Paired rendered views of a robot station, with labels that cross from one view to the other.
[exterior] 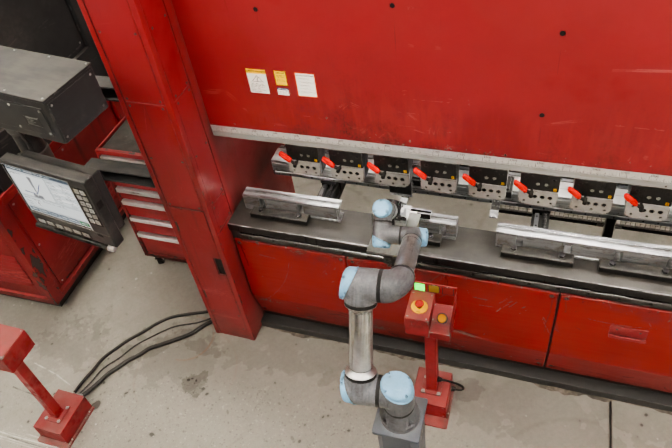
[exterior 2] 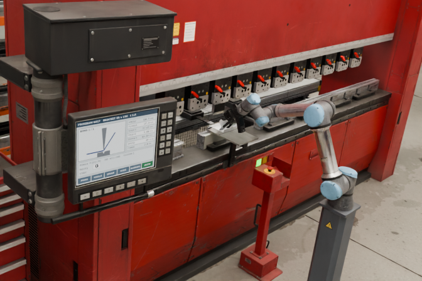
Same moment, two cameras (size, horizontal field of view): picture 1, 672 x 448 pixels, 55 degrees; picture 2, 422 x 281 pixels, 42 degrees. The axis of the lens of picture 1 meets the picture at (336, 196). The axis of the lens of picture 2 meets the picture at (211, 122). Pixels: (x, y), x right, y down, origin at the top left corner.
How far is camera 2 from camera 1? 3.09 m
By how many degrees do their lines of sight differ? 62
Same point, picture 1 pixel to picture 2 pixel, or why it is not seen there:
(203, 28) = not seen: outside the picture
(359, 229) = (198, 153)
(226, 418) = not seen: outside the picture
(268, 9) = not seen: outside the picture
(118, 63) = not seen: hidden behind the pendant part
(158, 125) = (123, 79)
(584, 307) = (302, 144)
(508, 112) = (276, 26)
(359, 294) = (328, 113)
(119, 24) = not seen: outside the picture
